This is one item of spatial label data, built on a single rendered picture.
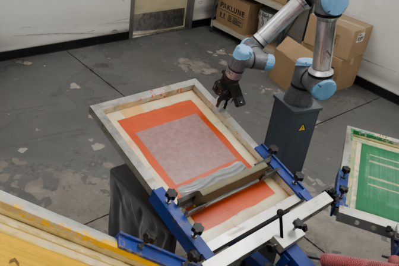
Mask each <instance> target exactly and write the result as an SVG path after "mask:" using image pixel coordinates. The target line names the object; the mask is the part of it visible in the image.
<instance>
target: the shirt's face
mask: <svg viewBox="0 0 399 266"><path fill-rule="evenodd" d="M112 172H113V173H114V174H115V175H116V176H117V177H118V178H119V179H120V180H121V181H122V182H123V183H125V184H126V185H127V186H128V187H129V188H130V189H131V190H132V191H133V192H134V193H135V194H136V195H137V196H138V197H139V198H140V199H141V200H142V201H143V202H144V203H145V204H146V205H147V206H148V207H149V208H150V209H151V210H152V211H153V212H154V213H156V214H157V215H158V213H157V211H156V210H155V209H154V208H153V206H152V205H151V204H150V202H149V201H148V199H149V197H150V195H149V194H148V192H147V191H146V190H145V188H144V187H143V186H142V184H141V183H140V181H139V180H138V179H137V177H136V176H135V175H134V173H133V172H132V170H131V169H130V168H129V166H128V165H127V164H123V165H120V166H118V167H114V168H113V169H112ZM158 216H159V215H158ZM159 217H160V216H159ZM160 218H161V217H160ZM161 219H162V218H161Z"/></svg>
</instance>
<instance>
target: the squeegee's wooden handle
mask: <svg viewBox="0 0 399 266"><path fill-rule="evenodd" d="M267 168H268V165H267V164H266V163H265V162H262V163H260V164H258V165H256V166H253V167H251V168H248V169H246V170H244V171H242V172H240V173H237V174H235V175H233V176H231V177H229V178H226V179H224V180H221V181H220V182H217V183H215V184H212V185H210V186H208V187H206V188H204V189H201V190H199V191H198V193H197V195H196V197H195V199H194V201H193V203H194V204H195V205H196V206H198V205H200V204H202V203H204V202H209V201H211V200H213V199H215V198H217V197H219V196H222V195H224V194H226V193H228V192H230V191H232V190H234V189H236V188H238V187H241V186H243V185H245V184H247V183H250V182H252V181H254V180H255V179H260V177H261V176H262V175H263V174H264V173H265V171H266V170H267Z"/></svg>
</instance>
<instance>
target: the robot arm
mask: <svg viewBox="0 0 399 266"><path fill-rule="evenodd" d="M313 4H315V11H314V15H315V16H316V17H317V22H316V33H315V43H314V49H313V58H299V59H298V60H297V61H296V64H295V68H294V72H293V76H292V80H291V83H290V86H289V87H288V89H287V91H286V92H285V94H284V97H283V99H284V101H285V102H286V103H288V104H289V105H291V106H294V107H299V108H309V107H311V106H312V105H313V103H314V98H315V99H316V100H326V99H328V98H330V97H331V96H332V95H333V94H334V93H335V91H336V88H337V86H336V83H335V81H333V75H334V70H333V69H332V68H331V63H332V58H333V50H334V41H335V33H336V28H337V20H338V19H339V18H340V17H341V16H342V13H343V12H344V10H345V9H347V7H348V4H349V0H290V1H289V2H288V3H287V4H286V5H285V6H284V7H283V8H282V9H281V10H280V11H279V12H277V13H276V14H275V15H274V16H273V17H272V18H271V19H270V20H269V21H268V22H267V23H266V24H265V25H264V26H263V27H262V28H261V29H259V30H258V31H257V32H256V33H255V34H254V35H253V36H252V37H251V38H245V39H243V40H242V41H241V43H240V44H239V45H237V47H236V49H235V51H234V52H233V55H232V57H231V60H230V62H229V64H228V66H227V69H226V70H222V72H221V73H222V74H223V76H222V78H221V79H219V80H217V81H215V83H214V85H213V88H212V90H213V91H214V92H215V93H216V95H219V96H218V97H217V98H216V99H211V102H212V104H213V106H214V113H218V112H219V110H220V109H221V106H222V105H223V104H224V107H223V108H224V109H225V110H226V109H227V108H228V107H229V105H230V104H231V102H232V101H234V103H235V106H236V107H241V106H244V105H245V104H246V103H245V99H244V97H243V94H242V91H241V89H240V85H239V83H238V82H239V80H240V79H241V77H242V75H243V73H244V70H245V68H249V69H258V70H263V71H271V70H272V69H273V68H274V65H275V57H274V55H272V54H269V53H265V52H264V51H263V48H265V47H266V45H268V44H269V43H270V42H271V41H272V40H273V39H274V38H275V37H276V36H277V35H278V34H279V33H280V32H282V31H283V30H284V29H285V28H286V27H287V26H288V25H289V24H290V23H291V22H292V21H293V20H294V19H295V18H296V17H297V16H298V15H299V14H300V13H301V12H302V11H303V10H305V9H306V8H310V7H311V6H312V5H313ZM215 85H216V86H215ZM214 86H215V88H214Z"/></svg>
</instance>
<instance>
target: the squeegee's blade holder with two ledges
mask: <svg viewBox="0 0 399 266"><path fill-rule="evenodd" d="M258 182H259V179H255V180H253V181H252V182H250V183H247V184H245V185H243V186H241V187H238V188H236V189H234V190H232V191H230V192H228V193H226V194H224V195H222V196H219V197H217V198H215V199H213V200H211V201H209V202H208V205H206V206H205V208H206V207H208V206H210V205H212V204H214V203H216V202H219V201H221V200H223V199H225V198H227V197H229V196H231V195H233V194H235V193H237V192H239V191H242V190H244V189H246V188H248V187H250V186H252V185H254V184H256V183H258Z"/></svg>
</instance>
